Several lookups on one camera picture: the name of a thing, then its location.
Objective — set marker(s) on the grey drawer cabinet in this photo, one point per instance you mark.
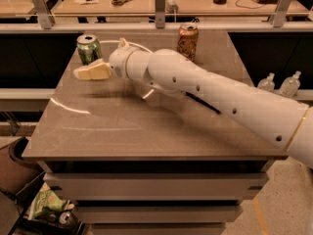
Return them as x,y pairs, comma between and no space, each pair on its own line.
138,162

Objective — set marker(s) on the scissors on back desk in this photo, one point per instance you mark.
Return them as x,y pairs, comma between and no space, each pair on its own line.
120,2

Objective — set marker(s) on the left metal bracket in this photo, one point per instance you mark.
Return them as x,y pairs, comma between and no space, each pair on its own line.
44,16

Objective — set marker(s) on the clear sanitizer bottle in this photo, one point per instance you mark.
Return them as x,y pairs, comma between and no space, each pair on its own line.
290,85
267,83

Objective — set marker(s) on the right metal bracket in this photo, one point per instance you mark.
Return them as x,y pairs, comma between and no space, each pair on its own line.
278,18

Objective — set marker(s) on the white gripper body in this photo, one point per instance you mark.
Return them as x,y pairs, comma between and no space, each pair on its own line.
117,63

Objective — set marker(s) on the crushed can in bin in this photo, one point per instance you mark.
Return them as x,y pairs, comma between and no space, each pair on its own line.
67,219

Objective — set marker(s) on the middle metal bracket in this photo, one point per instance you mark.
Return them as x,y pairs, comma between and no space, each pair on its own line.
160,13

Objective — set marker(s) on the orange soda can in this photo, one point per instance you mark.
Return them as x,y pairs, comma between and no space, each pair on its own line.
188,35

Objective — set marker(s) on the green snack bag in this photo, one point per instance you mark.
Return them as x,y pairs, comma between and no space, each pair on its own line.
47,204

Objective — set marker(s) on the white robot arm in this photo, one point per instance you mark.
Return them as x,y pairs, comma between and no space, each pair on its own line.
283,122

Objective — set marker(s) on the metal bracket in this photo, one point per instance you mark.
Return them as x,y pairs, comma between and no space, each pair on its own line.
160,13
278,18
44,16

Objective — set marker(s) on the black candy bar wrapper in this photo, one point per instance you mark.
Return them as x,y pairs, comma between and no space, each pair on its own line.
202,102

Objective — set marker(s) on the green soda can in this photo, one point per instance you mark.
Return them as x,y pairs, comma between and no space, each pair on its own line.
88,48

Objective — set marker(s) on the brown trash bin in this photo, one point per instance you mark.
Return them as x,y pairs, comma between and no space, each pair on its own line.
15,171

